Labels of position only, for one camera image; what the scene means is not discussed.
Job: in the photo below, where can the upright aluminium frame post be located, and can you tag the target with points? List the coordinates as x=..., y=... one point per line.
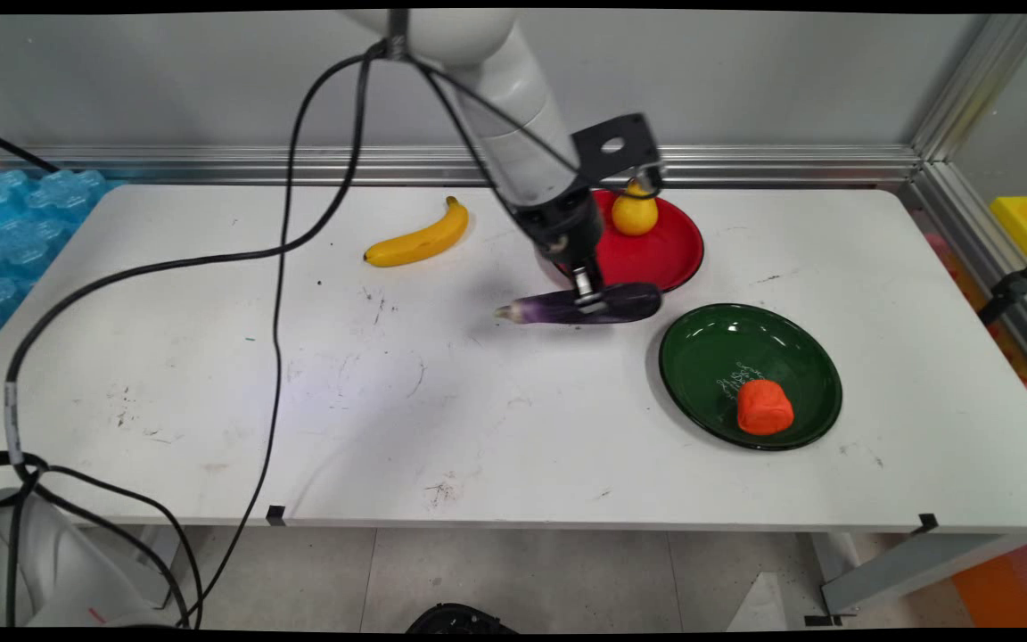
x=977, y=89

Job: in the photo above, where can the yellow banana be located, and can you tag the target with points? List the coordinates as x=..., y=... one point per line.
x=420, y=241

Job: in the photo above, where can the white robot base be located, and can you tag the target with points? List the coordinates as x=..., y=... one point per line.
x=68, y=571

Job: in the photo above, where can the purple eggplant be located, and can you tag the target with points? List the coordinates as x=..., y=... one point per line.
x=634, y=301

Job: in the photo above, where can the grey table leg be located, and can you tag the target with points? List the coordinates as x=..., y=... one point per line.
x=906, y=571

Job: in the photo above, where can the black camera stand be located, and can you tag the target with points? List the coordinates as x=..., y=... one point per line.
x=1013, y=287

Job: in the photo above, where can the black round floor object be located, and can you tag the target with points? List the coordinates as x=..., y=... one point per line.
x=460, y=620

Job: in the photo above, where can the long aluminium frame rail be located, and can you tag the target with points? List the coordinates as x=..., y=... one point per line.
x=790, y=165

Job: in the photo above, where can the yellow pear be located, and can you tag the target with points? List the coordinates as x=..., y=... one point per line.
x=636, y=218

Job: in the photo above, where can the red plate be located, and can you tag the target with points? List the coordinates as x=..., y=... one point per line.
x=656, y=254

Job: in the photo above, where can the orange box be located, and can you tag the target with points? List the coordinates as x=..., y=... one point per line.
x=1013, y=580

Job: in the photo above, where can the black tape marker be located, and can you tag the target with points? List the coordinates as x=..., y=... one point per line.
x=275, y=514
x=927, y=523

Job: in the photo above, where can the side aluminium frame rail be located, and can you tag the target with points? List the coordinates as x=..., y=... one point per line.
x=968, y=232

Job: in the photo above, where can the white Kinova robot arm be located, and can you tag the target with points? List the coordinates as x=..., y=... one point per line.
x=505, y=107

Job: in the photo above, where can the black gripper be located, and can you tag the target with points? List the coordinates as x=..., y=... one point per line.
x=562, y=227

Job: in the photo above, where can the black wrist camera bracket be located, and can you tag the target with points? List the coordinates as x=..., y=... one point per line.
x=620, y=147

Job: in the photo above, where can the dark green plate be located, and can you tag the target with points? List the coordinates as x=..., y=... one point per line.
x=710, y=357

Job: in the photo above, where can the blue foam mat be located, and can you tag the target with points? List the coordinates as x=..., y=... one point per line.
x=23, y=259

